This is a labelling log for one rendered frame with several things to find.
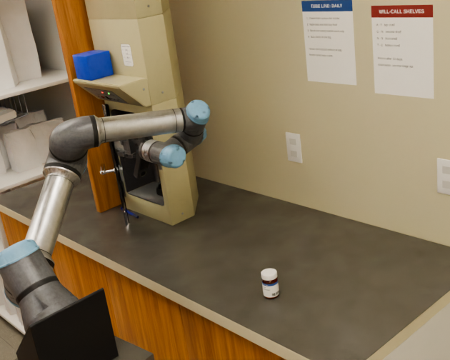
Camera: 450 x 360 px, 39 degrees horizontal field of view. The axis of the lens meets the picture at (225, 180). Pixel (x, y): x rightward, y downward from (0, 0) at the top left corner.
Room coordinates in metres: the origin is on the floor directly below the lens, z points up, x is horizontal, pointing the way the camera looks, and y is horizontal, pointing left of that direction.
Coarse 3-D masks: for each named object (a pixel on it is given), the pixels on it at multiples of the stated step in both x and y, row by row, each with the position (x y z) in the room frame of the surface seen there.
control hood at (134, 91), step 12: (84, 84) 2.33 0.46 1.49; (96, 84) 2.25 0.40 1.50; (108, 84) 2.20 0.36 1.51; (120, 84) 2.15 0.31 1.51; (132, 84) 2.17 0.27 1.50; (144, 84) 2.20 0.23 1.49; (96, 96) 2.41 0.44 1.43; (120, 96) 2.24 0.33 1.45; (132, 96) 2.17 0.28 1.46; (144, 96) 2.19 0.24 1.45
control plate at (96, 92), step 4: (88, 88) 2.35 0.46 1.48; (92, 92) 2.38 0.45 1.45; (96, 92) 2.34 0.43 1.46; (100, 92) 2.32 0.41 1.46; (104, 92) 2.29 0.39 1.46; (108, 92) 2.26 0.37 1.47; (112, 92) 2.23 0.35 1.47; (100, 96) 2.38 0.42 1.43; (104, 96) 2.35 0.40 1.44; (108, 96) 2.32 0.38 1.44; (112, 96) 2.29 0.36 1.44; (116, 96) 2.26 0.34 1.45; (112, 100) 2.34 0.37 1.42; (116, 100) 2.30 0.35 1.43; (120, 100) 2.28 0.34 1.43
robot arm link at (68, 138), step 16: (144, 112) 1.89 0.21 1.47; (160, 112) 1.89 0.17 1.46; (176, 112) 1.90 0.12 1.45; (192, 112) 1.89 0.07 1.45; (208, 112) 1.90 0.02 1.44; (64, 128) 1.80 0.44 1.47; (80, 128) 1.79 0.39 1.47; (96, 128) 1.80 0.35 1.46; (112, 128) 1.82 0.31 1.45; (128, 128) 1.83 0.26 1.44; (144, 128) 1.85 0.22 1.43; (160, 128) 1.86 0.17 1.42; (176, 128) 1.88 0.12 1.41; (192, 128) 1.90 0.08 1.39; (64, 144) 1.78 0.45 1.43; (80, 144) 1.78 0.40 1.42; (96, 144) 1.80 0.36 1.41
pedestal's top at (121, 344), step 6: (114, 336) 1.52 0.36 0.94; (120, 342) 1.49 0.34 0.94; (126, 342) 1.48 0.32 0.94; (120, 348) 1.46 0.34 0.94; (126, 348) 1.45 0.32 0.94; (132, 348) 1.45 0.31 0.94; (138, 348) 1.45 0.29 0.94; (120, 354) 1.43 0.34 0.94; (126, 354) 1.43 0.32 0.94; (132, 354) 1.42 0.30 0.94; (138, 354) 1.42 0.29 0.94; (144, 354) 1.41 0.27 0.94; (150, 354) 1.41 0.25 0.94
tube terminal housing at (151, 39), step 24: (96, 24) 2.41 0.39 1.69; (120, 24) 2.29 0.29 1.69; (144, 24) 2.23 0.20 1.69; (168, 24) 2.37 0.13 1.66; (96, 48) 2.44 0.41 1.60; (120, 48) 2.31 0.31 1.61; (144, 48) 2.22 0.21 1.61; (168, 48) 2.28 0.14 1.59; (120, 72) 2.34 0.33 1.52; (144, 72) 2.22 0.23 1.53; (168, 72) 2.27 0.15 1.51; (168, 96) 2.26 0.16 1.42; (168, 168) 2.23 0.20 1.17; (192, 168) 2.42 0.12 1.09; (168, 192) 2.21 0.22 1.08; (192, 192) 2.32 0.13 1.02; (168, 216) 2.22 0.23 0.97
